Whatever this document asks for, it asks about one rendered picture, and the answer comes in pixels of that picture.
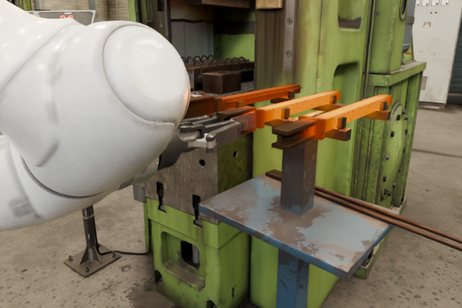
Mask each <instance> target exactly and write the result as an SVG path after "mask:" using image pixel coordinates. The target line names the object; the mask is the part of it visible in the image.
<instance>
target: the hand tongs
mask: <svg viewBox="0 0 462 308"><path fill-rule="evenodd" d="M281 175H282V172H281V171H279V170H276V169H273V170H271V171H267V172H265V176H267V177H270V178H272V179H275V180H278V181H280V182H281ZM320 191H322V192H320ZM323 192H324V193H323ZM325 193H327V194H330V195H333V196H335V197H338V198H341V199H343V200H346V201H349V202H351V203H349V202H346V201H343V200H341V199H338V198H335V197H332V196H330V195H327V194H325ZM314 194H316V195H318V196H321V197H324V198H325V199H328V200H331V201H334V202H336V203H338V204H341V205H343V206H346V207H348V208H352V209H354V210H357V211H359V212H362V213H364V214H366V215H369V216H372V217H375V218H376V219H379V220H382V221H385V222H387V223H390V224H392V225H394V226H397V227H400V228H403V229H405V230H407V231H410V232H413V233H415V234H418V235H420V236H423V237H426V238H428V239H431V240H433V241H436V242H438V243H441V244H444V245H446V246H448V247H451V248H454V249H456V250H459V251H461V252H462V245H459V244H457V243H461V244H462V238H460V237H457V236H454V235H452V234H449V233H447V232H444V231H441V230H438V229H436V228H432V227H430V226H428V225H424V224H422V223H419V222H416V221H413V220H411V219H408V218H405V217H402V216H400V215H398V214H394V213H392V212H389V211H387V210H383V209H381V208H378V207H375V206H372V205H370V204H367V203H364V202H362V201H358V200H357V199H353V198H350V197H347V196H345V195H342V194H340V193H337V192H334V191H332V190H328V189H326V188H323V187H319V186H316V185H315V190H314ZM352 203H354V204H357V205H359V206H362V207H365V208H368V209H370V210H373V211H376V212H378V213H381V214H383V215H386V216H388V217H392V218H394V219H397V220H399V221H403V222H404V223H407V224H410V225H412V226H415V227H418V228H421V229H423V230H426V231H429V232H431V233H434V234H437V235H439V236H441V237H445V238H447V239H450V240H452V241H456V242H457V243H453V242H451V241H448V240H446V239H443V238H441V237H438V236H435V235H433V234H430V233H427V232H424V231H423V230H419V229H417V228H414V227H412V226H409V225H406V224H404V223H401V222H398V221H396V220H393V219H390V218H388V217H385V216H383V215H380V214H377V213H375V212H372V211H370V210H367V209H364V208H361V207H359V206H356V205H354V204H352Z"/></svg>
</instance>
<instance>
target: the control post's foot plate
mask: <svg viewBox="0 0 462 308"><path fill-rule="evenodd" d="M96 249H97V248H96V247H95V246H94V245H93V246H92V254H93V260H92V261H91V259H90V253H89V246H86V247H85V249H84V250H83V251H82V252H79V253H77V254H75V255H73V256H71V255H69V258H67V259H65V260H64V261H63V263H64V264H65V265H66V266H68V267H70V268H71V269H72V270H73V271H74V272H77V273H79V274H80V275H81V276H83V277H85V278H87V277H89V276H91V275H92V274H95V273H96V272H98V271H100V270H103V269H104V268H106V267H107V266H108V265H110V264H112V263H114V262H116V261H117V260H118V259H121V258H122V256H121V255H119V254H117V253H115V251H113V252H111V253H107V254H99V253H98V252H97V250H96ZM98 249H99V252H101V253H103V252H108V251H112V250H110V249H109V248H107V247H105V246H103V245H101V244H100V243H99V242H98Z"/></svg>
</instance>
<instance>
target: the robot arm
mask: <svg viewBox="0 0 462 308"><path fill-rule="evenodd" d="M189 102H190V81H189V77H188V73H187V71H186V68H185V66H184V63H183V61H182V59H181V57H180V55H179V54H178V52H177V51H176V49H175V48H174V47H173V46H172V45H171V44H170V43H169V42H168V41H167V40H166V39H165V38H164V37H163V36H162V35H161V34H160V33H158V32H156V31H155V30H154V29H152V28H150V27H148V26H146V25H143V24H141V23H136V22H132V21H103V22H97V23H92V24H90V25H88V26H85V25H83V24H81V23H79V22H77V21H75V20H74V19H73V18H70V17H69V18H64V19H44V18H41V17H37V16H34V15H32V14H29V13H28V12H26V11H24V10H22V9H20V8H18V7H16V6H15V5H13V4H11V3H10V2H8V1H6V0H0V132H2V134H3V135H1V136H0V231H6V230H16V229H21V228H28V227H32V226H36V225H38V224H42V223H45V222H48V221H52V220H55V219H58V218H61V217H64V216H66V215H69V214H71V213H74V212H77V211H79V210H82V209H84V208H87V207H89V206H92V205H94V204H96V203H98V202H99V201H101V200H102V199H104V198H105V197H106V196H107V195H108V194H110V193H112V192H114V191H117V190H122V189H124V188H126V187H127V186H131V185H134V184H137V183H139V182H143V181H145V180H148V179H150V178H152V176H154V174H155V173H156V171H159V170H162V169H164V168H168V167H170V166H172V165H174V164H175V163H176V162H177V160H178V158H179V156H180V155H181V154H182V153H187V152H190V151H193V150H195V149H196V148H199V147H204V148H205V150H206V152H207V153H214V151H215V150H216V149H217V148H219V147H220V146H223V145H225V144H227V143H229V142H231V141H233V140H236V139H238V138H240V137H241V132H242V131H246V130H248V129H253V128H255V127H256V112H254V111H252V112H249V113H243V114H240V115H235V116H232V117H229V118H228V120H227V121H224V122H219V116H218V115H217V114H216V113H213V117H211V118H209V116H206V115H205V116H201V117H196V118H189V119H184V116H185V115H186V112H187V110H188V105H189Z"/></svg>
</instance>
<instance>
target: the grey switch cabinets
mask: <svg viewBox="0 0 462 308"><path fill-rule="evenodd" d="M461 16H462V0H416V6H415V15H414V17H415V22H414V24H413V26H412V37H413V47H414V58H415V60H416V61H423V62H427V63H426V69H425V70H424V71H423V78H422V83H421V92H420V97H419V106H418V107H425V108H433V109H444V108H445V105H446V102H447V98H448V92H449V88H450V80H451V75H452V68H453V64H454V56H455V52H456V48H457V40H458V35H459V28H460V24H461Z"/></svg>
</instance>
